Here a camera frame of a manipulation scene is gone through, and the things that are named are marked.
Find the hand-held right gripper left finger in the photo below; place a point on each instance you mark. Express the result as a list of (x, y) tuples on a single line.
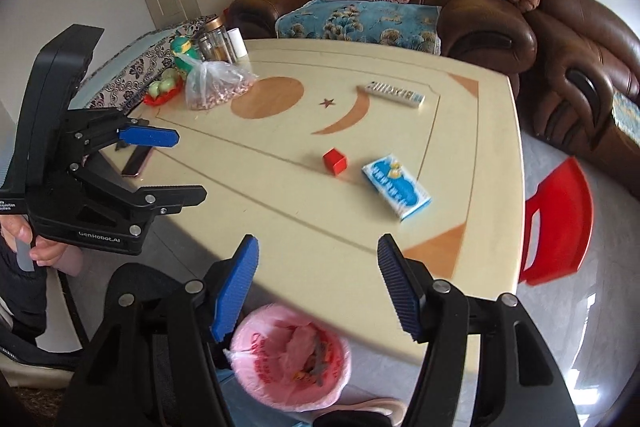
[(235, 287)]

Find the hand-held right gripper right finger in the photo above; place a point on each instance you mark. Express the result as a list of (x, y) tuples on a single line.
[(400, 287)]

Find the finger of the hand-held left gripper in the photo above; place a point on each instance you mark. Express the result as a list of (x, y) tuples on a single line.
[(150, 137), (165, 198)]

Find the pink plastic bin bag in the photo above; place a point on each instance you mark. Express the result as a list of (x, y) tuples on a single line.
[(280, 357)]

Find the blue and white box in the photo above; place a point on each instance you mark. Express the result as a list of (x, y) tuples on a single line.
[(395, 186)]

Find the red cube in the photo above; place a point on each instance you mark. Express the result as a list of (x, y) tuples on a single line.
[(334, 161)]

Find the person's left hand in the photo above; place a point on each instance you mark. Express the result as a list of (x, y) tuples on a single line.
[(55, 257)]

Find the dark smartphone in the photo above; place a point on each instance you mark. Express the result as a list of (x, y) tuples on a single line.
[(136, 162)]

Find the red fruit tray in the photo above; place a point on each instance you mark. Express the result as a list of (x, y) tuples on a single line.
[(160, 97)]

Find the green fruit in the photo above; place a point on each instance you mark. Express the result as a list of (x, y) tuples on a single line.
[(169, 82), (155, 88)]

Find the black and white patterned blanket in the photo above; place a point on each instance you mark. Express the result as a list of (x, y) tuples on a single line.
[(135, 67)]

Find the clear bag of nuts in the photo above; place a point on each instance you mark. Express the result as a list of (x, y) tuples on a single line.
[(215, 87)]

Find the green toy bottle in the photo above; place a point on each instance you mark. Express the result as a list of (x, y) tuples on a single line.
[(184, 54)]

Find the small glass jar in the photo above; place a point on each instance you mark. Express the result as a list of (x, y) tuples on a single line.
[(204, 46)]

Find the glass jar with gold lid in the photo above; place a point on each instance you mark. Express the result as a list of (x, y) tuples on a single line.
[(220, 39)]

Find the beige shoe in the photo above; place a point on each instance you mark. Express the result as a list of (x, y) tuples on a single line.
[(365, 407)]

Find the white cup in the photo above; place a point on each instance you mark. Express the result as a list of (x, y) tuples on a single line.
[(238, 43)]

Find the red plastic chair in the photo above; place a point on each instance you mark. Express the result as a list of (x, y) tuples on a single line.
[(560, 227)]

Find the white remote control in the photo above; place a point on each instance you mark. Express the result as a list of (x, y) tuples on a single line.
[(392, 93)]

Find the blue floral sofa cover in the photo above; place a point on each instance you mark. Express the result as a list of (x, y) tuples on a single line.
[(360, 24)]

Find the long brown leather sofa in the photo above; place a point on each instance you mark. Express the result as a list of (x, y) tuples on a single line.
[(480, 27)]

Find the brown leather armchair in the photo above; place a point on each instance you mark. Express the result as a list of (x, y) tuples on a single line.
[(580, 72)]

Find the small blue armchair cover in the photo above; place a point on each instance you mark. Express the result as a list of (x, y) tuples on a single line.
[(629, 112)]

